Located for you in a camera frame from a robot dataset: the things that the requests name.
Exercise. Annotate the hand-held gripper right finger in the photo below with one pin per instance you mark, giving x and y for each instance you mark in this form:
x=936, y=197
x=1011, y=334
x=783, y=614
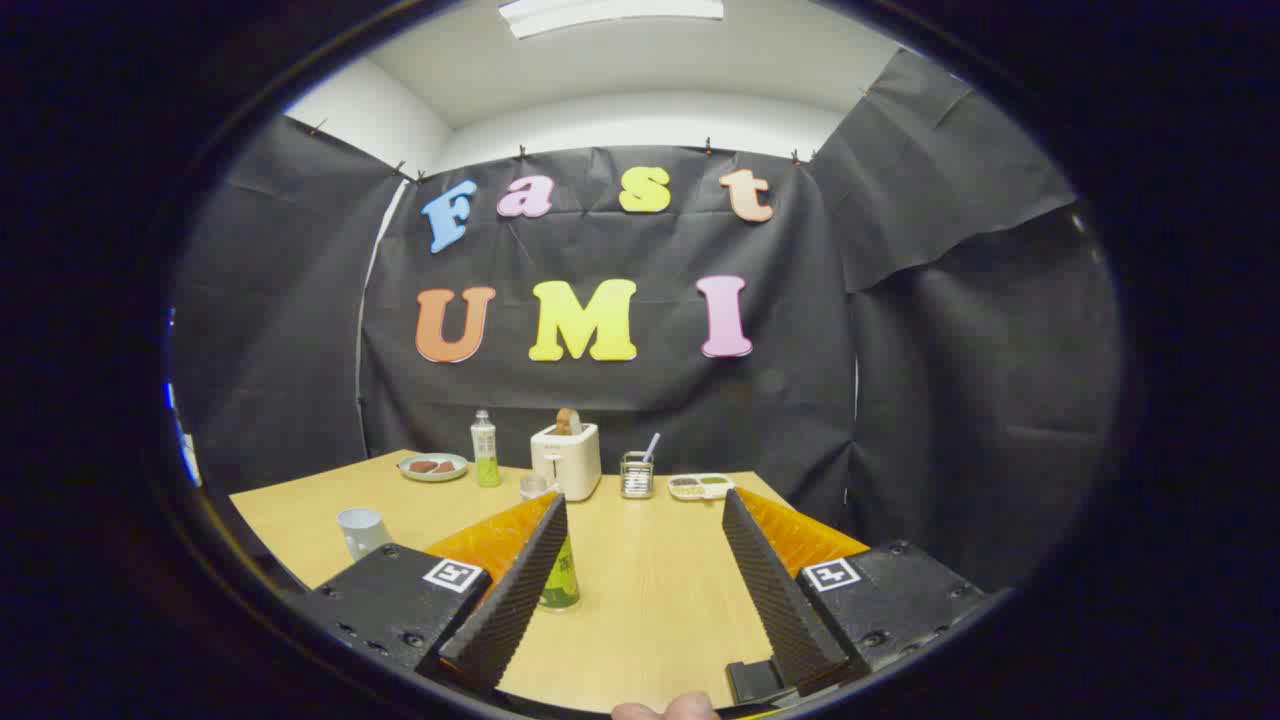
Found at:
x=775, y=585

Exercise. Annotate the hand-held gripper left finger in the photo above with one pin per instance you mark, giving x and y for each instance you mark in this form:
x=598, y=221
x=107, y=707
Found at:
x=520, y=585

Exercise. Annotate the green label juice bottle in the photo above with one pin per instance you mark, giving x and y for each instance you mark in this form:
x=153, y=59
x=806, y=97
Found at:
x=560, y=585

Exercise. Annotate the white cup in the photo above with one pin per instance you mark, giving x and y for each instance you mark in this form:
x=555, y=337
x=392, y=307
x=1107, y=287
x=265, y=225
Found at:
x=362, y=530

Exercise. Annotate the capped white green tea bottle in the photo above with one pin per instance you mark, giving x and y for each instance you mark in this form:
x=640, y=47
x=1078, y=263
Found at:
x=485, y=450

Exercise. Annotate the white divided dish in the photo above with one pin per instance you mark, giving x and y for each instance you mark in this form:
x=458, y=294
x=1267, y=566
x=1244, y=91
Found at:
x=700, y=487

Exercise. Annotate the wooden table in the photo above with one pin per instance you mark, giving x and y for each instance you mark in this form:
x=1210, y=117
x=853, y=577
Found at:
x=650, y=590

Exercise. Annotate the white toaster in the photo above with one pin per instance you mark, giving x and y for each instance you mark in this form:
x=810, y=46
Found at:
x=565, y=465

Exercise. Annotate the pale green plate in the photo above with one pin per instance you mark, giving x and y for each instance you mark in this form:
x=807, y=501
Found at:
x=432, y=475

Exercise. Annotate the bread slice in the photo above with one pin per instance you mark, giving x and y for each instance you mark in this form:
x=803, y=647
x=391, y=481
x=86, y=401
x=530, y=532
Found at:
x=568, y=422

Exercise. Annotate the metal spoon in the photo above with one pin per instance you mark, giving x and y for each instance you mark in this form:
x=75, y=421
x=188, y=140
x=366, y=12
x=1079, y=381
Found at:
x=651, y=445

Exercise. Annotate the ceiling light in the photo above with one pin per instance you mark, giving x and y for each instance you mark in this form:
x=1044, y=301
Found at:
x=610, y=12

